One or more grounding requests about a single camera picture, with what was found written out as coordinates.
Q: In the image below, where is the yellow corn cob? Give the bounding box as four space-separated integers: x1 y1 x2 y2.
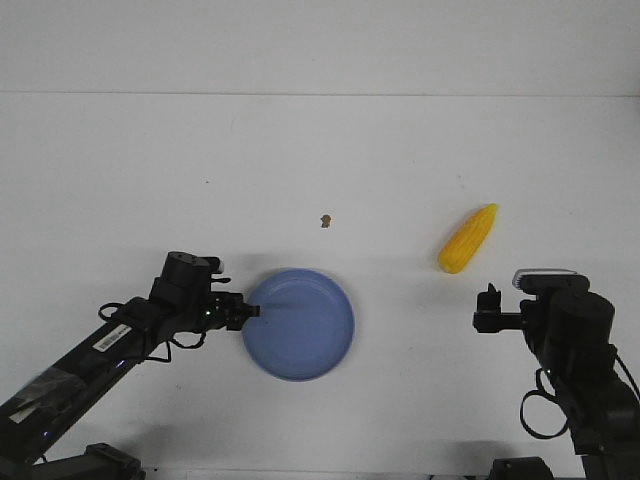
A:
437 203 499 274

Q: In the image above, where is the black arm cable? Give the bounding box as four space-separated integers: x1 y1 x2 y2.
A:
97 301 207 365
519 349 640 441

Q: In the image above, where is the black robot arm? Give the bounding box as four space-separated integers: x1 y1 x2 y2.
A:
1 251 260 479
473 270 639 479

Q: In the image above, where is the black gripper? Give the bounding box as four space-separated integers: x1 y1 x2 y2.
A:
472 283 523 332
202 278 261 331

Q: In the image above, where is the blue round plate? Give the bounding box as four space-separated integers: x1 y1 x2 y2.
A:
242 268 356 382

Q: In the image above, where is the small brown table stain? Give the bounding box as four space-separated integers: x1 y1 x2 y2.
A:
320 214 333 229

